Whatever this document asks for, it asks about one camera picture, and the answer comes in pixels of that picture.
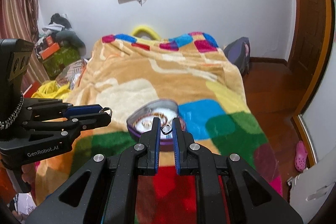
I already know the purple heart-shaped tin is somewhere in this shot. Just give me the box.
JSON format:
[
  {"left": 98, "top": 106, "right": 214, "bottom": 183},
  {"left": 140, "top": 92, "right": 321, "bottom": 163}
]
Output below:
[{"left": 126, "top": 99, "right": 187, "bottom": 152}]

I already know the white plastic object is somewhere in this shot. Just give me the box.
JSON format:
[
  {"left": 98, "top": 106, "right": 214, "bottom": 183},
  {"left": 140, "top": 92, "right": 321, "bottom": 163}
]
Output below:
[{"left": 287, "top": 167, "right": 336, "bottom": 210}]

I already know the yellow foam hoop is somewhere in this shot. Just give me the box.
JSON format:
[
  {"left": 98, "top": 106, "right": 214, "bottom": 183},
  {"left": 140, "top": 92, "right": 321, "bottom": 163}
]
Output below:
[{"left": 131, "top": 24, "right": 161, "bottom": 41}]

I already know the yellow cloth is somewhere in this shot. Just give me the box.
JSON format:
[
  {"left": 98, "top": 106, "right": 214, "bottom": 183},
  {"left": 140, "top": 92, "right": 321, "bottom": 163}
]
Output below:
[{"left": 31, "top": 81, "right": 72, "bottom": 100}]

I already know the orange box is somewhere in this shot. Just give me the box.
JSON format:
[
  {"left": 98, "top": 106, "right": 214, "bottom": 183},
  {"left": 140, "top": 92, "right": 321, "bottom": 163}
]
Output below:
[{"left": 39, "top": 42, "right": 61, "bottom": 60}]

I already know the white plastic bag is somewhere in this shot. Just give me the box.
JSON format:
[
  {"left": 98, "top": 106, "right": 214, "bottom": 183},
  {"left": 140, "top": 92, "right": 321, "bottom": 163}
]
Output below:
[{"left": 10, "top": 192, "right": 38, "bottom": 217}]

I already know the dark garment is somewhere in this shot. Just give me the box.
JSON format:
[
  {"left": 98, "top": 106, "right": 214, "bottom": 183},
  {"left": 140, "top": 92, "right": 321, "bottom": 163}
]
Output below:
[{"left": 49, "top": 13, "right": 73, "bottom": 31}]

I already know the beaded bracelet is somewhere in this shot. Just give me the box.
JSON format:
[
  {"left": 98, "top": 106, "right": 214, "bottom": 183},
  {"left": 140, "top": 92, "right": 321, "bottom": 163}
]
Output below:
[{"left": 151, "top": 112, "right": 169, "bottom": 122}]

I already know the striped brown curtain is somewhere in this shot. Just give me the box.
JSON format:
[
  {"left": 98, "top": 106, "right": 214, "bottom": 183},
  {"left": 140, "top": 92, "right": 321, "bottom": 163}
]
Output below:
[{"left": 0, "top": 0, "right": 44, "bottom": 84}]

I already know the brown wooden door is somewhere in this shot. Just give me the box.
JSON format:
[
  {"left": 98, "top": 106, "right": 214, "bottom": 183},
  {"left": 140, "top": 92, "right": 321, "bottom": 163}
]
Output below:
[{"left": 287, "top": 0, "right": 332, "bottom": 71}]

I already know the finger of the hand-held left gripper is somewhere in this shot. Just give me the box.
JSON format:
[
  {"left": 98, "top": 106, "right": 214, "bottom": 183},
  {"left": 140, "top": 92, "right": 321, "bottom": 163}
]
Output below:
[
  {"left": 22, "top": 111, "right": 112, "bottom": 140},
  {"left": 25, "top": 102, "right": 104, "bottom": 120}
]

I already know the colourful patchwork blanket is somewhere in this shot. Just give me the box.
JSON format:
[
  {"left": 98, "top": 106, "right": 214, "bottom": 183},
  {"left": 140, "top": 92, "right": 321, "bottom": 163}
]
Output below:
[{"left": 34, "top": 32, "right": 283, "bottom": 224}]

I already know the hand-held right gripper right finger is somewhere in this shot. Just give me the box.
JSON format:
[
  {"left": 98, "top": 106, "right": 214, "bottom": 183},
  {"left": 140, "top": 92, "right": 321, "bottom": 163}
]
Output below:
[{"left": 172, "top": 117, "right": 303, "bottom": 224}]

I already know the person's left hand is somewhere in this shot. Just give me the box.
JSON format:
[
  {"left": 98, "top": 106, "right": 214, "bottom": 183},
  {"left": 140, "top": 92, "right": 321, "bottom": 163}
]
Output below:
[{"left": 22, "top": 164, "right": 36, "bottom": 184}]

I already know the grey backpack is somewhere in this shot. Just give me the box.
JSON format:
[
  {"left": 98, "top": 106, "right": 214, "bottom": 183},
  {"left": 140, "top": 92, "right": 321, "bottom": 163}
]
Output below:
[{"left": 223, "top": 37, "right": 252, "bottom": 77}]

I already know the black-white braided cable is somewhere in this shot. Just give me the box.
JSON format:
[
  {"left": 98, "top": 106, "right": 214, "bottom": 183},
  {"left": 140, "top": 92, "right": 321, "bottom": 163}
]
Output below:
[{"left": 0, "top": 93, "right": 25, "bottom": 130}]

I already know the pink slipper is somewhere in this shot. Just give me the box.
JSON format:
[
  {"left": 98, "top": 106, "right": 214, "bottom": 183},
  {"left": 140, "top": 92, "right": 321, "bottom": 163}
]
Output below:
[{"left": 294, "top": 141, "right": 308, "bottom": 172}]

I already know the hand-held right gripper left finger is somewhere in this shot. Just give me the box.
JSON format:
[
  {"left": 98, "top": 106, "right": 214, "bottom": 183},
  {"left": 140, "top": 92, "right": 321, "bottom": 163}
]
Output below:
[{"left": 25, "top": 117, "right": 162, "bottom": 224}]

